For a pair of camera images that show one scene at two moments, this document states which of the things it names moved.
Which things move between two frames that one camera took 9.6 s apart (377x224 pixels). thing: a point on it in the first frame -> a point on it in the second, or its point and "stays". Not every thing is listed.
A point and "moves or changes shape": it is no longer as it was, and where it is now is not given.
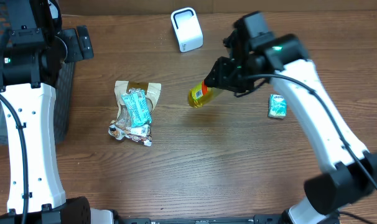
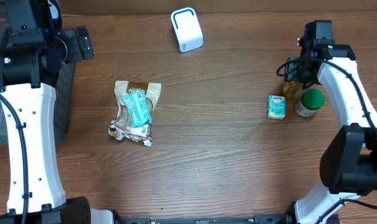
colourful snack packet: [142, 134] stays
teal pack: [137, 104] stays
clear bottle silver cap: [200, 95] moves or changes shape
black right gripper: [224, 73] -> [292, 74]
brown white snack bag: [152, 91] stays
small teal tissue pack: [277, 106] stays
